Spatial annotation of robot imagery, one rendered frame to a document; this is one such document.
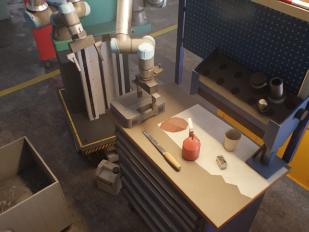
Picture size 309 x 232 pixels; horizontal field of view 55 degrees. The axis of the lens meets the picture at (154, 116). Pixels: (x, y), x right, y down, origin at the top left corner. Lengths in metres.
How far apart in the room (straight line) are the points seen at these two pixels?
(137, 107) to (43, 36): 2.42
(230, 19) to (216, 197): 0.80
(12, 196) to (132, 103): 1.11
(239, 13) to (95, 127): 1.60
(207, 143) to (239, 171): 0.22
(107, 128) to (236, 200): 1.48
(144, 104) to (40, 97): 2.13
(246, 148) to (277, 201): 1.12
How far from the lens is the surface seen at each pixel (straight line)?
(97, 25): 2.14
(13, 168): 2.44
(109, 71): 2.46
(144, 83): 1.47
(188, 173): 1.40
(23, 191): 2.29
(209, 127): 1.63
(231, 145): 1.48
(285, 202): 2.65
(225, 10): 1.48
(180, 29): 1.73
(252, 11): 1.38
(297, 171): 2.54
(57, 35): 2.00
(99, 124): 2.59
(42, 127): 3.19
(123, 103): 1.65
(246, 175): 1.45
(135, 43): 1.48
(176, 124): 1.57
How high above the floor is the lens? 2.05
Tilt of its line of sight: 41 degrees down
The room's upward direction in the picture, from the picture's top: straight up
